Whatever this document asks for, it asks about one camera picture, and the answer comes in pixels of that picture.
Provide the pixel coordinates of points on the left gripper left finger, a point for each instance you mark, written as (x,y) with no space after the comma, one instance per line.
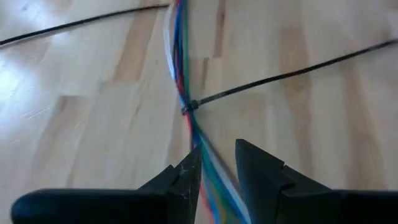
(155,205)

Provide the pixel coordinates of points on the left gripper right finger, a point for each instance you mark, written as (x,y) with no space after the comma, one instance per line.
(280,199)

